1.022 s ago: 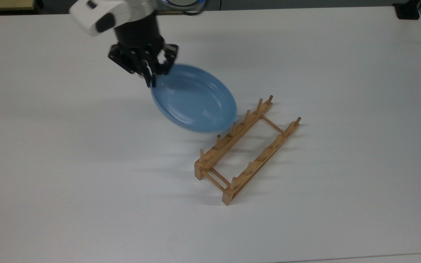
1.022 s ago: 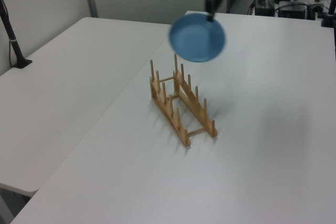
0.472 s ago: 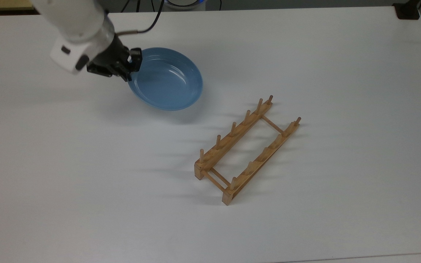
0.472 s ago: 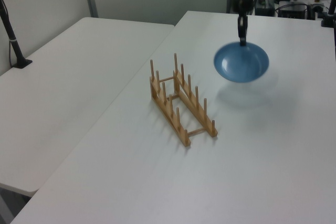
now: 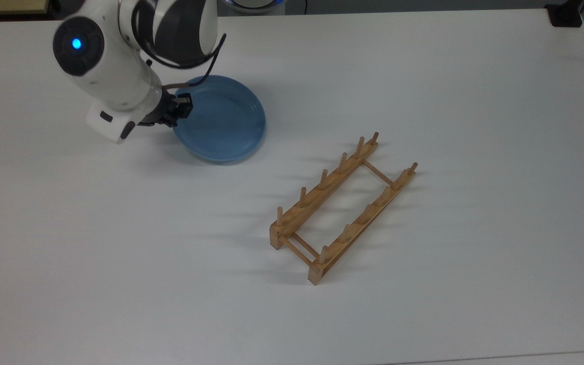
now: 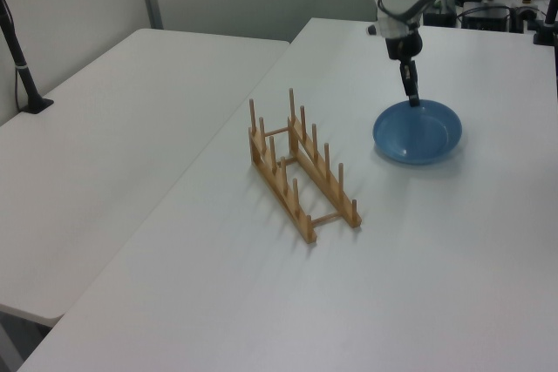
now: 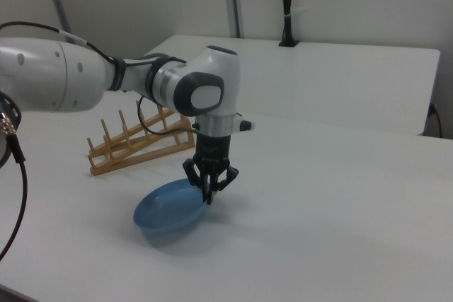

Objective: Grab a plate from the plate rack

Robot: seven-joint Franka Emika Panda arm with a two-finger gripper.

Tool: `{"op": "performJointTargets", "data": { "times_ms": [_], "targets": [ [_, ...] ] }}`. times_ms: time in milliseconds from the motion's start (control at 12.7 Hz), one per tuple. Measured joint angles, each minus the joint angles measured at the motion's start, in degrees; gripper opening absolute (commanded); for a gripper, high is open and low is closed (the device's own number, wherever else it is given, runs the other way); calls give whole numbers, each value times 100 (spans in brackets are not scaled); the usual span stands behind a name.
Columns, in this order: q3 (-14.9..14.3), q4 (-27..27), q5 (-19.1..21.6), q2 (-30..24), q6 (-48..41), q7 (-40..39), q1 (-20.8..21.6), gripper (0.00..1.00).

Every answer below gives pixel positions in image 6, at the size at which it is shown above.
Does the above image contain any blue round plate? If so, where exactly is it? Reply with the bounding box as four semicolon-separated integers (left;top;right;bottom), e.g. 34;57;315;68
371;98;464;167

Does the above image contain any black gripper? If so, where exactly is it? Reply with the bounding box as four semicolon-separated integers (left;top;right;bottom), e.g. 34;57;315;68
366;16;425;109

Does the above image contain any black camera pole with base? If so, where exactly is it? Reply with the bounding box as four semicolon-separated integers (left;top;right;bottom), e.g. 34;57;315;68
0;0;55;116

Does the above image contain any black clamp stand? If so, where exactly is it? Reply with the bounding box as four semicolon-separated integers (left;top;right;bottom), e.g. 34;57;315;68
532;0;558;47

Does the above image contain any wooden plate rack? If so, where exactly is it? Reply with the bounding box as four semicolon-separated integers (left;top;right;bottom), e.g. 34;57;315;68
248;87;364;245

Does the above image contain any black electronics box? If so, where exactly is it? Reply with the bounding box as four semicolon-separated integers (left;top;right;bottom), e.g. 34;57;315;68
461;5;512;33

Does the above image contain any small black device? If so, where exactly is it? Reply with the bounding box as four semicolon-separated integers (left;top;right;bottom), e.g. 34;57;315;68
509;5;541;35

